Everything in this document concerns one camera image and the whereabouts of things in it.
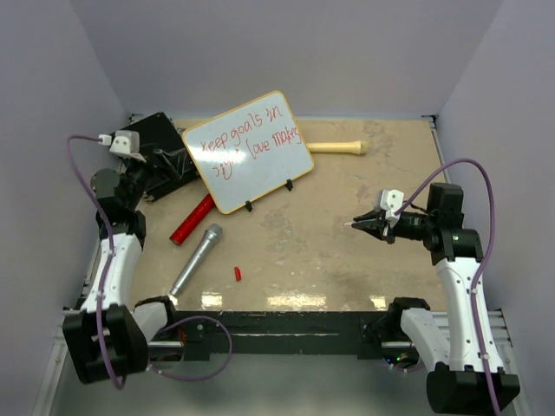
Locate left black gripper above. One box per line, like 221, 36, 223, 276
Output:
123, 145, 186, 211

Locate yellow framed whiteboard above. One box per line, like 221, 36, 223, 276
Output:
182, 91, 315, 214

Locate red marker cap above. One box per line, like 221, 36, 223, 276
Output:
234, 267, 242, 282

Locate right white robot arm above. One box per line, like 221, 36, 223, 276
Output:
349, 183, 520, 415

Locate black carrying case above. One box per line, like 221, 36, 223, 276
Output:
121, 112, 199, 201

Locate red glitter toy microphone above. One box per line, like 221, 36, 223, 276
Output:
169, 193, 215, 246

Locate silver toy microphone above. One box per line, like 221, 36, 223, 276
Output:
169, 224, 223, 297

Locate cream toy microphone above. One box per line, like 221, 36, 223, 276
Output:
306, 140, 370, 155

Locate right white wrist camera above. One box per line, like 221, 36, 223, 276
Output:
374, 189, 404, 227

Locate wire whiteboard stand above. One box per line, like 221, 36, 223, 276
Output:
245, 179, 294, 212

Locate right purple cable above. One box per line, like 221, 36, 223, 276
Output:
392, 158, 498, 416

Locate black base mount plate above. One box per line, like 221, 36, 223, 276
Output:
129, 309, 417, 363

